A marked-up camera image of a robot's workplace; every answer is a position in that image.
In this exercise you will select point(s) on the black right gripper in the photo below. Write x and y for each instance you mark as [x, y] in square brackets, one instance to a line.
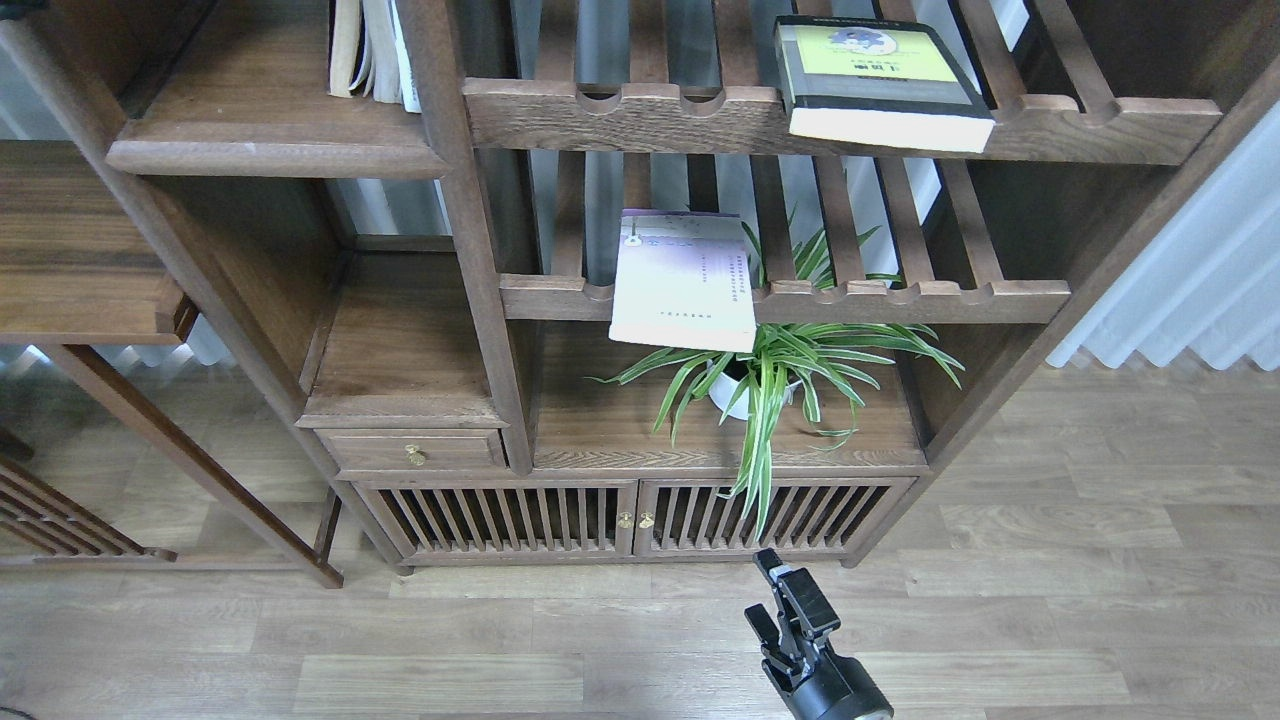
[839, 687]

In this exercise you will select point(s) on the pale lavender book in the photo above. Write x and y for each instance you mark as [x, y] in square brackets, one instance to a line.
[683, 280]

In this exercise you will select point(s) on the yellow and grey thick book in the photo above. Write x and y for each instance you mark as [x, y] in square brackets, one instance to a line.
[878, 83]

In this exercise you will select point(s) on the upright white books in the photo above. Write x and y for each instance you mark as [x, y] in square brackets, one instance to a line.
[388, 75]

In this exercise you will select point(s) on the spider plant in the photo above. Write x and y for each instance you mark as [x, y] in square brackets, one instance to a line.
[788, 353]

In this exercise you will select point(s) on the brass drawer knob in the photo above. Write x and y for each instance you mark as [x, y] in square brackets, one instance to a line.
[414, 456]

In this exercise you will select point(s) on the dark wooden bookshelf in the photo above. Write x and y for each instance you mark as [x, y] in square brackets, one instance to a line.
[393, 279]

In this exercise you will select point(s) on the white curtain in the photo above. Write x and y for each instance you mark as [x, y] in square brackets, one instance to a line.
[1208, 283]

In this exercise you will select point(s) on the upright beige book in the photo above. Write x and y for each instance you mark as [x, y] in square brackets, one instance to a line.
[346, 29]

